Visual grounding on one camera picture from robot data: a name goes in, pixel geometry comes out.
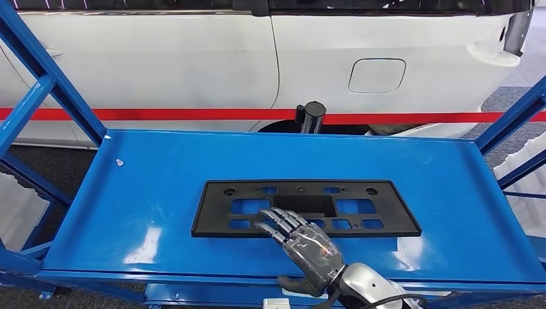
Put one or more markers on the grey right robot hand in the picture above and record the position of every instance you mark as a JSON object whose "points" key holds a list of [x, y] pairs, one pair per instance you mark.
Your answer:
{"points": [[313, 256]]}

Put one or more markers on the black plastic license plate bracket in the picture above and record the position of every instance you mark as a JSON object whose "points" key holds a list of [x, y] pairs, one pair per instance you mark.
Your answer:
{"points": [[396, 217]]}

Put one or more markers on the white plastic crate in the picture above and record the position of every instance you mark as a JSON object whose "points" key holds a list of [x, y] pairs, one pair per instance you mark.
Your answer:
{"points": [[21, 213], [527, 204]]}

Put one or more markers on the white car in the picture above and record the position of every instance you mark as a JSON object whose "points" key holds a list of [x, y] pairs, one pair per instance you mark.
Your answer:
{"points": [[170, 64]]}

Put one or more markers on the black stanchion post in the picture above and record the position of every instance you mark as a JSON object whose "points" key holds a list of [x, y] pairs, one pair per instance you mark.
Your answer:
{"points": [[313, 113]]}

